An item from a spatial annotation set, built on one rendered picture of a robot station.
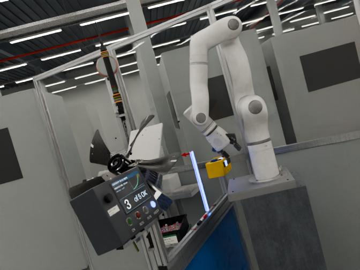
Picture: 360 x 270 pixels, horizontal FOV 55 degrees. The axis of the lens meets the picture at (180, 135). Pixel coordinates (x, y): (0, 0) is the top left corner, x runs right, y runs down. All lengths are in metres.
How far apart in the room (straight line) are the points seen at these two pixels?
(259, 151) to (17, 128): 2.82
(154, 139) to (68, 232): 2.00
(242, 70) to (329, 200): 1.14
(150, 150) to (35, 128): 1.89
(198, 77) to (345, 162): 1.15
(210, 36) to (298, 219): 0.94
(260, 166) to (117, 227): 0.88
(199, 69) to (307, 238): 0.93
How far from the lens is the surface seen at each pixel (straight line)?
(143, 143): 2.30
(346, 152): 2.36
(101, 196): 1.06
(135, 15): 6.40
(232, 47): 1.76
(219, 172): 1.98
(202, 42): 1.69
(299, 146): 2.36
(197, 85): 1.66
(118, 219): 1.07
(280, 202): 1.67
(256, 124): 1.66
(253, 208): 1.67
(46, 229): 4.02
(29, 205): 4.01
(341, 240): 2.55
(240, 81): 1.70
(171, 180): 2.48
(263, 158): 1.70
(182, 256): 1.48
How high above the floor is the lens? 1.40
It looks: 4 degrees down
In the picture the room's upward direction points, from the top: 15 degrees counter-clockwise
